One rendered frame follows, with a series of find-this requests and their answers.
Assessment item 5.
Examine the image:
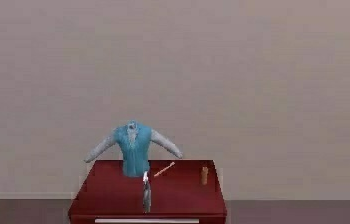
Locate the blue vest with grey sleeves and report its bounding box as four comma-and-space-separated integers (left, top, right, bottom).
84, 120, 184, 178

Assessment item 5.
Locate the grey dispenser bottle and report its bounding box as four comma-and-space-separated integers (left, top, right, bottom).
142, 171, 152, 214

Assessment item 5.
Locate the orange stick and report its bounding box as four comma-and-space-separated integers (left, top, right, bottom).
153, 161, 176, 178

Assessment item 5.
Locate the brown bottle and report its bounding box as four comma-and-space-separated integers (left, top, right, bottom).
201, 166, 209, 186

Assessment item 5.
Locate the red table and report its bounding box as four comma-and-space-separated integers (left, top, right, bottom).
67, 159, 228, 224

